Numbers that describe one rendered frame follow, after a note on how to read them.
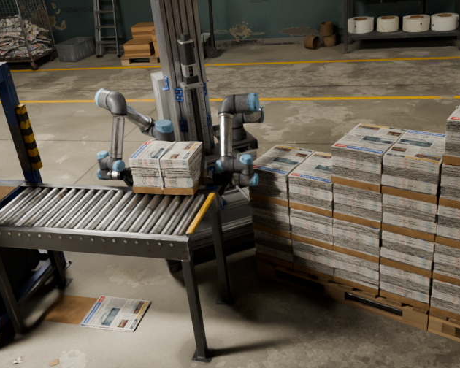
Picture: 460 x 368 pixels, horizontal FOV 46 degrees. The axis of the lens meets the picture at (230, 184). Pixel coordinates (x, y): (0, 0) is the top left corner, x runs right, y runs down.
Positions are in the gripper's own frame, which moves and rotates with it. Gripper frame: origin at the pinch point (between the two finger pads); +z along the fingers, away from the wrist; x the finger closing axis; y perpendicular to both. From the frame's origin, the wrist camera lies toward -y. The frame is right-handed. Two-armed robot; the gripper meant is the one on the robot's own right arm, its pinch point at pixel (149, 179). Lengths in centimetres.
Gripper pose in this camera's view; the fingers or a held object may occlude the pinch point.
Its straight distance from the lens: 349.1
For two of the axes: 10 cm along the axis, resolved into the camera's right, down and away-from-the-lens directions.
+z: 9.6, 0.4, -2.8
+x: 2.8, -3.8, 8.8
